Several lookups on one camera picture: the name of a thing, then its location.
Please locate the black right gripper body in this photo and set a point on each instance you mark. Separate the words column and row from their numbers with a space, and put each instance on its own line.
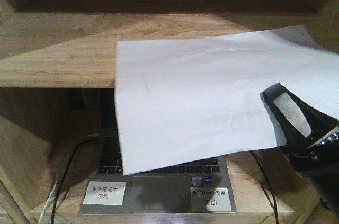
column 319, row 165

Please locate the right gripper black finger with white pad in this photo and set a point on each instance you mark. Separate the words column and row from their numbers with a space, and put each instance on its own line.
column 300, row 123

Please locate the white paper sheet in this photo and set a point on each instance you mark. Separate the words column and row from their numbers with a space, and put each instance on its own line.
column 188, row 99

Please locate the silver laptop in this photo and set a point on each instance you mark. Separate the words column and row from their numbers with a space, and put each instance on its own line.
column 164, row 190

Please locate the white label sticker right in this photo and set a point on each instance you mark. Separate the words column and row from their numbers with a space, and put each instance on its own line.
column 210, row 199

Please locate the white label sticker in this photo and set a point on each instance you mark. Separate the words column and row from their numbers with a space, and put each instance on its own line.
column 210, row 199
column 105, row 193

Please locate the white label sticker left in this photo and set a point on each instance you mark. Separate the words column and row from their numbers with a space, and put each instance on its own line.
column 105, row 193

